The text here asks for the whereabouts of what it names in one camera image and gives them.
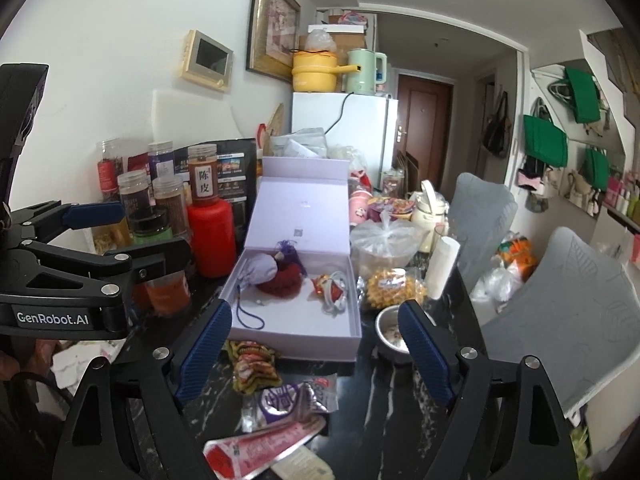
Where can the white refrigerator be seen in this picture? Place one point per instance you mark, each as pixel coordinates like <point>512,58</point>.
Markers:
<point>368,124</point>

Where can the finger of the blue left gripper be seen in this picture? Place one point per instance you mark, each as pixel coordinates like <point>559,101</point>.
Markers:
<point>87,216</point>

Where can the framed wall picture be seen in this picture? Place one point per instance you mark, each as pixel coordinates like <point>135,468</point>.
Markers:
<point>273,37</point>

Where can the lavender drawstring pouch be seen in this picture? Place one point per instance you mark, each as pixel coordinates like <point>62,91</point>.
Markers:
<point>259,268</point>

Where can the light green kettle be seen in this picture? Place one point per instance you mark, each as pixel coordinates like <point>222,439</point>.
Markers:
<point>372,71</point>

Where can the yellow waffle snack pack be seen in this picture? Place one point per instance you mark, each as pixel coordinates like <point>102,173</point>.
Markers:
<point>391,287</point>

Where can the lower green tote bag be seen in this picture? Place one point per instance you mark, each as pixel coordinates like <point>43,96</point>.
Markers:
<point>596,169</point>

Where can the green brown snack packet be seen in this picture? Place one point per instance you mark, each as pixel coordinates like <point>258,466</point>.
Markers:
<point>254,366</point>

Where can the yellow cooking pot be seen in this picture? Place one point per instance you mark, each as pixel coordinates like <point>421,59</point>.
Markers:
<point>318,71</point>

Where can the green tote bag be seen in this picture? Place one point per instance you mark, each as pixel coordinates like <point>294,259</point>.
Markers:
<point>545,141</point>
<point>596,169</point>
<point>578,92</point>

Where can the dark hanging handbag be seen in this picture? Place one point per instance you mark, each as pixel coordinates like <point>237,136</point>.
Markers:
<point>496,136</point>

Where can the green label black lid jar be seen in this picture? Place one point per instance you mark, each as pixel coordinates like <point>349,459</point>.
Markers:
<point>150,225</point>

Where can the red snack packet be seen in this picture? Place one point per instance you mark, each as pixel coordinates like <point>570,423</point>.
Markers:
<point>332,287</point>

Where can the left green tote bag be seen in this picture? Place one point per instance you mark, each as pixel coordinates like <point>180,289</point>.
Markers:
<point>545,141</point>

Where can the red label tall jar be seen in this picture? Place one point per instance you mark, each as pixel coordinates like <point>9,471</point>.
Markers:
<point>202,164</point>

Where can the far grey chair cover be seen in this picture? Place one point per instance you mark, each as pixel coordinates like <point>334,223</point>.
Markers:
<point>482,213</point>

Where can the dark red fluffy scrunchie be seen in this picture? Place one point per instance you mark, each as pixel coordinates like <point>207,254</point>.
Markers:
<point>288,280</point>

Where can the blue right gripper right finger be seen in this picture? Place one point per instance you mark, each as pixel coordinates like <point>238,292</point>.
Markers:
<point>432,350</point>

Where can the steel bowl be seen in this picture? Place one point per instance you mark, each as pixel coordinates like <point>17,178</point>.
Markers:
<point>389,341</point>

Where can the upper green tote bag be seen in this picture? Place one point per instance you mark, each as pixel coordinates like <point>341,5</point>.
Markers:
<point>578,92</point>

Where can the brown label clear jar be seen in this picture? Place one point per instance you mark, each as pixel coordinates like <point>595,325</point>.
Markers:
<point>134,192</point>

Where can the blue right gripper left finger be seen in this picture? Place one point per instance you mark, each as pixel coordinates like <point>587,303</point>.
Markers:
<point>199,349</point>

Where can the wall thermostat panel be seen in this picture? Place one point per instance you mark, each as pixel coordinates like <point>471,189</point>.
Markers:
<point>206,62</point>

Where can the grey chair cover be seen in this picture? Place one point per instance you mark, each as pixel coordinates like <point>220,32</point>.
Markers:
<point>482,213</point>
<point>578,313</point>

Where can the orange label clear jar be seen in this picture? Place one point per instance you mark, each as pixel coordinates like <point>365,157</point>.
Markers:
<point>169,294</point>

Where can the white open gift box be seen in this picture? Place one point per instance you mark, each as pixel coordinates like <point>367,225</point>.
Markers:
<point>304,202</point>

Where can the pink sachet packet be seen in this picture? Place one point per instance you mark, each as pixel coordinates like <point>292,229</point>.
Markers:
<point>247,456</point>

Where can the white plastic bag bowl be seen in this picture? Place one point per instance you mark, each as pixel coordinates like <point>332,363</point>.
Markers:
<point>387,244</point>

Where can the silver purple Gozki packet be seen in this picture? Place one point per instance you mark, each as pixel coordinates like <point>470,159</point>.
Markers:
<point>283,405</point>

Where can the red cylindrical canister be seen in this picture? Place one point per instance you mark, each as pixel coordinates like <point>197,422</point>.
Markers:
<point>213,239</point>

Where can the near grey chair cover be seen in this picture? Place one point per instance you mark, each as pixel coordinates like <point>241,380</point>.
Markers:
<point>578,313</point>

